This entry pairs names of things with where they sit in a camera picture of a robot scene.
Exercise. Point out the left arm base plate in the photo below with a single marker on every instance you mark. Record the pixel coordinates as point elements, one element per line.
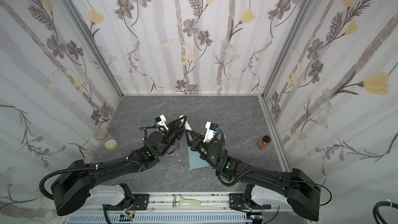
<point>138,202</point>

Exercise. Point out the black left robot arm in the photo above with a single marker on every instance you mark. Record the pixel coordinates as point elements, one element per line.
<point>69,188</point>

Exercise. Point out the white slotted cable duct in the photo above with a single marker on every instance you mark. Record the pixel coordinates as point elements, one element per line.
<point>180,218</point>

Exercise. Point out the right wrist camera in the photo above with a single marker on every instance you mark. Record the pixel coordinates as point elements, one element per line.
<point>211,130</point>

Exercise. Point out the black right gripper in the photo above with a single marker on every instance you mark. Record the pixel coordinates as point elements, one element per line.
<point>196,141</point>

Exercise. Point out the cream plastic peeler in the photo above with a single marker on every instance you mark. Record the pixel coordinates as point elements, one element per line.
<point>178,200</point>

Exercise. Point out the light green envelope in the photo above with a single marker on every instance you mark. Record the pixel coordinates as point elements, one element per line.
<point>195,162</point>

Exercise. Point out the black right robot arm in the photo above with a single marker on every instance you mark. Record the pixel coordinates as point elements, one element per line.
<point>301,192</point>

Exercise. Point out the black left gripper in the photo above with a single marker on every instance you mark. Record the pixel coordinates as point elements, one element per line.
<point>175,129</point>

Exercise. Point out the white glue stick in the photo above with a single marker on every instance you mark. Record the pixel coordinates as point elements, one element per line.
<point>186,124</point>

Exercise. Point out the amber bottle black cap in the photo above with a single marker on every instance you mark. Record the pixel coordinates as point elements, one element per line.
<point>264,142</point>

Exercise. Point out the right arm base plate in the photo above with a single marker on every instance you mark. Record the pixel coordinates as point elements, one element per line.
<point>238,202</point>

